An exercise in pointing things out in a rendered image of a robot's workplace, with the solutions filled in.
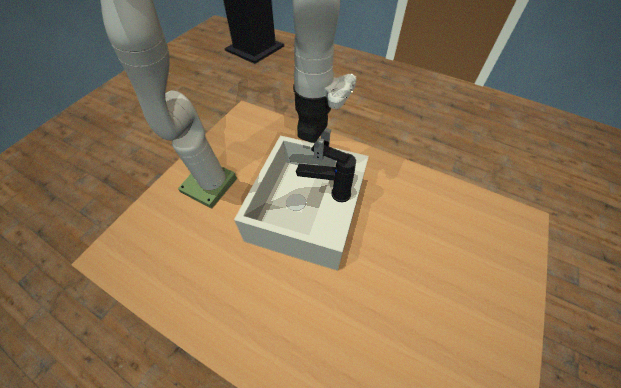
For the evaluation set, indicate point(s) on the white square sink basin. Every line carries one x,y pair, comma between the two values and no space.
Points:
297,216

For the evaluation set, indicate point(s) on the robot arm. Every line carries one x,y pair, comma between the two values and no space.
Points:
137,38

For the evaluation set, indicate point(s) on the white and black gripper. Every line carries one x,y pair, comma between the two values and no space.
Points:
315,95

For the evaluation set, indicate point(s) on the black mixer tap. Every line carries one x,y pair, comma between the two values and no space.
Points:
342,174

